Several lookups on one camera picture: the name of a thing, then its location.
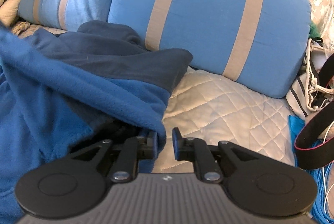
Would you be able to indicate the teal cloth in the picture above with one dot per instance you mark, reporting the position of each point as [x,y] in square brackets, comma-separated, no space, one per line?
[296,126]

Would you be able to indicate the blue fleece jacket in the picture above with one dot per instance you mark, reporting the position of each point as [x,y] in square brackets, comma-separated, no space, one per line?
[78,96]

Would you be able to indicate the white quilted bedspread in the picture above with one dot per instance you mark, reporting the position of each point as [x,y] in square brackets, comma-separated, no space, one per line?
[221,109]

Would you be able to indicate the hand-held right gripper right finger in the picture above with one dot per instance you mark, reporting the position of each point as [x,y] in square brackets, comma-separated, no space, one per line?
[177,143]

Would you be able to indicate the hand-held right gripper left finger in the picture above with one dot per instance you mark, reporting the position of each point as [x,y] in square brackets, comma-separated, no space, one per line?
[155,144]

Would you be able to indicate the striped canvas bag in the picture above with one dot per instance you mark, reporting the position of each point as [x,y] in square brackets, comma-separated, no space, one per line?
[297,93]

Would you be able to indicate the teal fuzzy pompom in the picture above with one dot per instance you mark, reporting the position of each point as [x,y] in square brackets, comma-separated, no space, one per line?
[314,30]

